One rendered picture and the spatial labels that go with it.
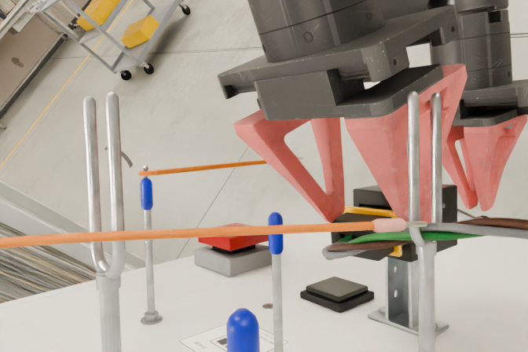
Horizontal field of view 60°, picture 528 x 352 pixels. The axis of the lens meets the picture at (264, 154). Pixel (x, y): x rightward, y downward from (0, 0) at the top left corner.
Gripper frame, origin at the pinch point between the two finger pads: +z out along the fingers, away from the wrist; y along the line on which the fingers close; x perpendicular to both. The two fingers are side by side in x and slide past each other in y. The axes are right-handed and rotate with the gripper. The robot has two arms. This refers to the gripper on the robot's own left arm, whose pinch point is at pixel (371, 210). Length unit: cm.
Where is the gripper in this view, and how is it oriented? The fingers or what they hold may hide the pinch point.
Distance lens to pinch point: 25.1
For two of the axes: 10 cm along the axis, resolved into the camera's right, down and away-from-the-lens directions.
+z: 3.1, 9.1, 2.9
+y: 6.4, 0.3, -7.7
